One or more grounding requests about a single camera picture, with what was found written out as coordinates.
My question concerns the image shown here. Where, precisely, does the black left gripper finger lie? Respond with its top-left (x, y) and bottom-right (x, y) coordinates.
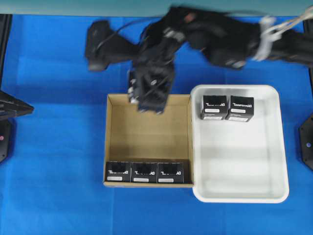
top-left (0, 110), bottom-right (33, 121)
top-left (0, 92), bottom-right (34, 110)

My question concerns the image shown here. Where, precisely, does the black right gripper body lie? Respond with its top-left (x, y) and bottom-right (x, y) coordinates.
top-left (132, 47), bottom-right (177, 114)

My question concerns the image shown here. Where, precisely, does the black box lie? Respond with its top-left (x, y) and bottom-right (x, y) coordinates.
top-left (157, 163), bottom-right (184, 184)
top-left (128, 70), bottom-right (139, 104)
top-left (131, 162), bottom-right (157, 183)
top-left (201, 95), bottom-right (228, 120)
top-left (105, 161), bottom-right (132, 183)
top-left (225, 95), bottom-right (254, 122)

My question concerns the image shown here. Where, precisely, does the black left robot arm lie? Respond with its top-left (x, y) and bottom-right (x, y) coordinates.
top-left (0, 14), bottom-right (34, 162)

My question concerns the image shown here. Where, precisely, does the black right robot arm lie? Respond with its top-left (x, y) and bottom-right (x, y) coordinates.
top-left (128, 7), bottom-right (313, 114)

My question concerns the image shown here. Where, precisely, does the brown cardboard box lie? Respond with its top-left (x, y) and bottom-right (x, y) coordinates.
top-left (103, 94), bottom-right (194, 188)

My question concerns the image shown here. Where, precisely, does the white plastic tray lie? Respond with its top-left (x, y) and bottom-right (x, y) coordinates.
top-left (191, 85), bottom-right (289, 203)

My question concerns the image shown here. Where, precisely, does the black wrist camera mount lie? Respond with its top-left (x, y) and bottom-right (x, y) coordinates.
top-left (85, 21), bottom-right (139, 71)

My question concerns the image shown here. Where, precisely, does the white cable bundle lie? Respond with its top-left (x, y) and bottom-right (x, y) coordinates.
top-left (253, 6), bottom-right (313, 61)

